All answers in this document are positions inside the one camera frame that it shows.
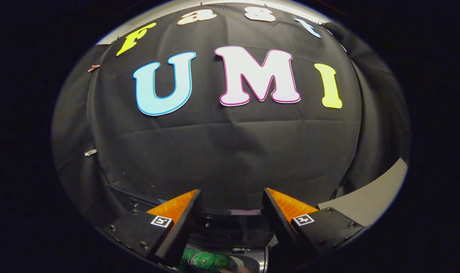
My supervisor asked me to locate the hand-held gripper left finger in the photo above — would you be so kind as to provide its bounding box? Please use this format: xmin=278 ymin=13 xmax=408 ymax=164
xmin=101 ymin=189 xmax=203 ymax=268

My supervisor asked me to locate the black backdrop cloth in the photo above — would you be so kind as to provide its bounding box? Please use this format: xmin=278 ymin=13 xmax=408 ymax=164
xmin=51 ymin=2 xmax=412 ymax=235

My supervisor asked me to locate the green polo shirt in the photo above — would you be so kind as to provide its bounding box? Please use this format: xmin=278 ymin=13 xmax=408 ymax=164
xmin=181 ymin=248 xmax=232 ymax=273

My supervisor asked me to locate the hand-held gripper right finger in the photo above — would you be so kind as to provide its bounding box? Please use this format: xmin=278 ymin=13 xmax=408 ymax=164
xmin=262 ymin=188 xmax=366 ymax=267

